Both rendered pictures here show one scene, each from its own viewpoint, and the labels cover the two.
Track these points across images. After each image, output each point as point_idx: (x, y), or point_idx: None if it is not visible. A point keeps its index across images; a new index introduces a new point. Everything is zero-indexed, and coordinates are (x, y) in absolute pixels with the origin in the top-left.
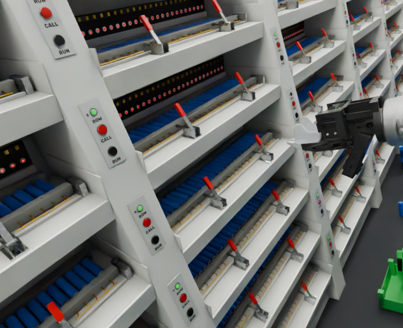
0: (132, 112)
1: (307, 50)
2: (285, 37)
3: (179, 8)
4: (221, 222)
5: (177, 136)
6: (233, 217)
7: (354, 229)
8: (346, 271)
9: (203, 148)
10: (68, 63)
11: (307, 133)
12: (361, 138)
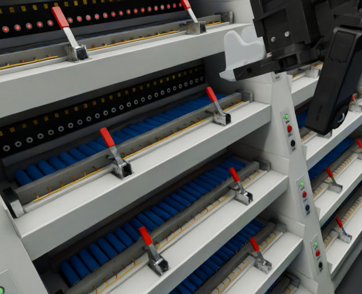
0: (17, 32)
1: None
2: None
3: None
4: (119, 199)
5: (54, 59)
6: (174, 199)
7: (357, 238)
8: (341, 291)
9: (94, 80)
10: None
11: (243, 46)
12: (341, 40)
